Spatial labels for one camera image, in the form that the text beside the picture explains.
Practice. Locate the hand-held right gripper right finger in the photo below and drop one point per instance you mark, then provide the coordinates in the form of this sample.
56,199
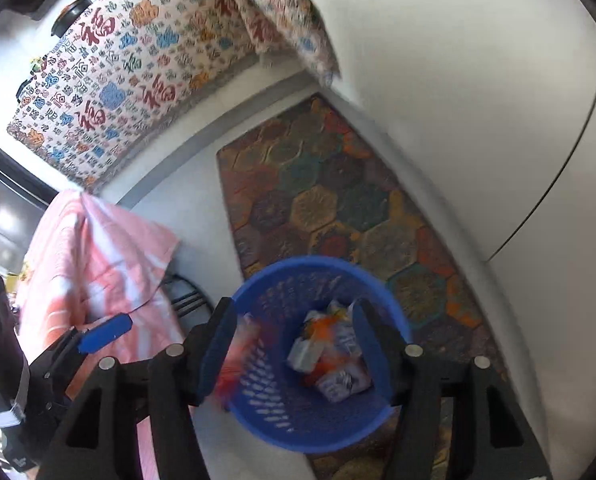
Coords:
373,350

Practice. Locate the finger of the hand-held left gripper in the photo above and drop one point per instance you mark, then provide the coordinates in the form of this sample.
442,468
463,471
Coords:
105,332

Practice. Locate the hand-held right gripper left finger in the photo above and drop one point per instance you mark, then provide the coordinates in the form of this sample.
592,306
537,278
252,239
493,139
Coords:
218,355

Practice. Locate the red packet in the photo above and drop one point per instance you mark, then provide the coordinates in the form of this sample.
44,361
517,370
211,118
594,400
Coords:
230,370

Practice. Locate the orange silver snack wrapper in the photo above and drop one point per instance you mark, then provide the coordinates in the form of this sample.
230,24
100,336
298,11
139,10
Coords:
324,334

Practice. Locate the green white milk carton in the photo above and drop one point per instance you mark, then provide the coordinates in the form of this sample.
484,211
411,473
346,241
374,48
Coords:
304,354

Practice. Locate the blue plastic basket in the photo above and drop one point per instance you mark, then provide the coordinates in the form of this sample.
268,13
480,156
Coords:
273,410

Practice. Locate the pink striped tablecloth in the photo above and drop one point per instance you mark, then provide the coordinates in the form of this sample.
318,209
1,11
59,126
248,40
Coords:
88,265

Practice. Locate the colourful hexagon floor mat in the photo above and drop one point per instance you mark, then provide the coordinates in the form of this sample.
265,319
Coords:
328,200

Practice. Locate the printed patterned cloth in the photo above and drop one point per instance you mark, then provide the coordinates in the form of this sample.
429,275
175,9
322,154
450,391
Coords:
143,60

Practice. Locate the round pan lid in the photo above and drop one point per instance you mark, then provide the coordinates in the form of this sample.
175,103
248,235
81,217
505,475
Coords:
70,14

